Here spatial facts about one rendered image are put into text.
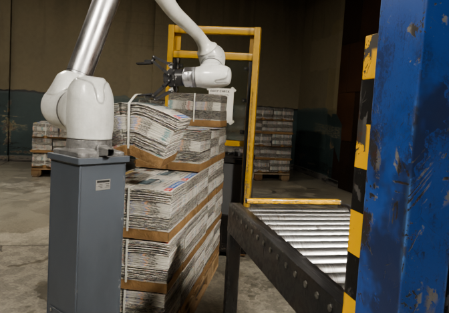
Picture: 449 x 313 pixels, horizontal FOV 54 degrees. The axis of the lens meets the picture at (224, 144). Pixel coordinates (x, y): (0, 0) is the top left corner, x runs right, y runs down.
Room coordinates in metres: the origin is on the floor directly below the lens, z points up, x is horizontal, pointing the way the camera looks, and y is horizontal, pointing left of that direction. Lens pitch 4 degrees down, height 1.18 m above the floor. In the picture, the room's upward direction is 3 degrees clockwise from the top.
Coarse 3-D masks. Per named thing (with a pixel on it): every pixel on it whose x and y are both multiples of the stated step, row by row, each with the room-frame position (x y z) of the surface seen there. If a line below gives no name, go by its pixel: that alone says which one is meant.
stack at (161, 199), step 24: (144, 168) 2.50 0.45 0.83; (144, 192) 1.87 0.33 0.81; (168, 192) 1.85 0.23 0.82; (192, 192) 2.31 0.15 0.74; (144, 216) 1.87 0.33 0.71; (168, 216) 1.85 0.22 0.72; (144, 240) 1.88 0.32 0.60; (192, 240) 2.36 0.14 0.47; (144, 264) 1.87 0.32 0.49; (168, 264) 1.85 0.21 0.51; (192, 264) 2.37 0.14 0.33; (120, 288) 1.90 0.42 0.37; (120, 312) 1.89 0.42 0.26; (144, 312) 1.87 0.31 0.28; (168, 312) 1.93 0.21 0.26; (192, 312) 2.44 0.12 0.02
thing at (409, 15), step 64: (384, 0) 0.45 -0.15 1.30; (448, 0) 0.39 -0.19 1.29; (384, 64) 0.44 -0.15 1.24; (448, 64) 0.40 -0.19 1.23; (384, 128) 0.43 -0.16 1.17; (448, 128) 0.40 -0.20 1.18; (384, 192) 0.42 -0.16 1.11; (448, 192) 0.40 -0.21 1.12; (384, 256) 0.41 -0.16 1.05; (448, 256) 0.40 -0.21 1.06
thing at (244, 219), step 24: (240, 216) 1.64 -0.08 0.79; (240, 240) 1.62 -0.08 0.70; (264, 240) 1.36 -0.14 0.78; (264, 264) 1.34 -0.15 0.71; (288, 264) 1.15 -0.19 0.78; (312, 264) 1.11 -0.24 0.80; (288, 288) 1.14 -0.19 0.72; (312, 288) 1.00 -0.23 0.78; (336, 288) 0.96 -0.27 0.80; (312, 312) 0.99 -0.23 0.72; (336, 312) 0.89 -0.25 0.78
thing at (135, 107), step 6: (132, 102) 1.99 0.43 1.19; (138, 102) 2.03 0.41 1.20; (120, 108) 1.87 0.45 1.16; (126, 108) 1.86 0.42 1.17; (132, 108) 1.86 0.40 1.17; (138, 108) 1.86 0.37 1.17; (120, 114) 1.87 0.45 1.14; (126, 114) 1.87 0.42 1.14; (132, 114) 1.86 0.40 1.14; (138, 114) 1.86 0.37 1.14; (126, 120) 1.86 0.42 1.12; (132, 120) 1.86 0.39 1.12; (126, 126) 1.86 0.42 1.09; (132, 126) 1.86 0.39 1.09; (126, 132) 1.86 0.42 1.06; (132, 132) 1.86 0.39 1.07; (126, 138) 1.86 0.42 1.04; (132, 138) 1.86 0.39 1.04; (126, 144) 1.86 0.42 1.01; (132, 144) 1.86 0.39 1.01
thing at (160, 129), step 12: (144, 108) 1.85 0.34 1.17; (156, 108) 1.87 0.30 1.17; (168, 108) 2.07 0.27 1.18; (144, 120) 1.86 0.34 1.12; (156, 120) 1.85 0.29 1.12; (168, 120) 1.85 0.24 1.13; (180, 120) 1.87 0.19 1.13; (144, 132) 1.85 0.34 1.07; (156, 132) 1.85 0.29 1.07; (168, 132) 1.84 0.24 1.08; (180, 132) 2.03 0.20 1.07; (144, 144) 1.85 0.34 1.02; (156, 144) 1.85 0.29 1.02; (168, 144) 1.87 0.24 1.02; (168, 156) 1.96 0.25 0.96
